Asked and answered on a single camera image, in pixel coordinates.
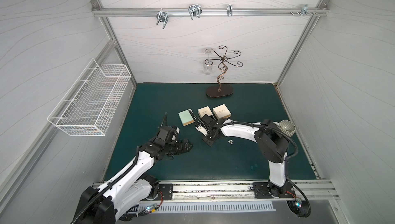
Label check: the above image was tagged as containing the small cream jewelry box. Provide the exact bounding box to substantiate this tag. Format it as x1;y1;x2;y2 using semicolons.
198;106;214;118

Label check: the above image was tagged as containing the large cream drawer jewelry box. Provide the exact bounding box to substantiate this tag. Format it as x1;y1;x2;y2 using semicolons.
213;104;231;119

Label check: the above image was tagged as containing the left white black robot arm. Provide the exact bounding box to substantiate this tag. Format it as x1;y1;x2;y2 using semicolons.
71;138;193;224

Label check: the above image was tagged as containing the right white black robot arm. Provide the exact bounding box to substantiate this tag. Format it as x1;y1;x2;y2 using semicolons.
195;115;299;198

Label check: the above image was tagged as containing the mint green jewelry box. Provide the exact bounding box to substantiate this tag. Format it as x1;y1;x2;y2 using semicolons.
179;109;194;126

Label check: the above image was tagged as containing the bronze swirl jewelry stand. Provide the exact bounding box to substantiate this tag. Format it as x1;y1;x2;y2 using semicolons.
204;45;244;98

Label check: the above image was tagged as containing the grey ribbed ceramic cup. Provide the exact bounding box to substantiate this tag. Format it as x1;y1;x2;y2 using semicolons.
279;120;296;134

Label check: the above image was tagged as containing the metal hook clamp centre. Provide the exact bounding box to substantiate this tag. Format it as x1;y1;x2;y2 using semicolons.
188;4;202;20

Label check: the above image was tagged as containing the metal hook clamp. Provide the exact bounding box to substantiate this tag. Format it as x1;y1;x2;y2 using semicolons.
156;10;169;29
188;4;202;20

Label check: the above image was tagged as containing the metal hook clamp left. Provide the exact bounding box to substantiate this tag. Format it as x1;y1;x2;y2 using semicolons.
156;10;169;29

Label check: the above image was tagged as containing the metal clamp right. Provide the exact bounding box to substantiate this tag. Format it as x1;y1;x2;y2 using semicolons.
290;4;318;17

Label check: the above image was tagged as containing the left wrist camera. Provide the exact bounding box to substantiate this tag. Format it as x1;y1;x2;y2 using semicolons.
157;126;180;143

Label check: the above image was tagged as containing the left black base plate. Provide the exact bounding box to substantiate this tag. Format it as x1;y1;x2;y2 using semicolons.
144;183;174;201

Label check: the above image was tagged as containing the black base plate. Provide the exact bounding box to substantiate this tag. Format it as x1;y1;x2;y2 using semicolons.
144;183;174;201
249;181;296;199

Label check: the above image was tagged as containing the clear glass on wall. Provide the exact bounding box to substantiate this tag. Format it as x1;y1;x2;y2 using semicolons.
203;48;214;75

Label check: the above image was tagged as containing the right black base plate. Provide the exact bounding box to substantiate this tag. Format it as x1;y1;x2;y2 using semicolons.
249;181;296;199

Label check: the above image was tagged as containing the white slotted cable duct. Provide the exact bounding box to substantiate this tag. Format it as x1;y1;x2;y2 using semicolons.
154;201;276;214

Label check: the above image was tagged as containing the white wire basket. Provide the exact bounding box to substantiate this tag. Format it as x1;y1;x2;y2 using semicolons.
47;59;131;137

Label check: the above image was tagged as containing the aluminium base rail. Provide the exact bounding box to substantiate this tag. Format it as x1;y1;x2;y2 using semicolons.
160;180;340;202

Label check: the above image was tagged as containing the metal ring clamp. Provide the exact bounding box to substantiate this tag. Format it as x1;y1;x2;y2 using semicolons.
227;4;233;17

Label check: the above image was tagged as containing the aluminium overhead rail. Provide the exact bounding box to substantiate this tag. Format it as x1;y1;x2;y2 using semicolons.
92;7;330;17

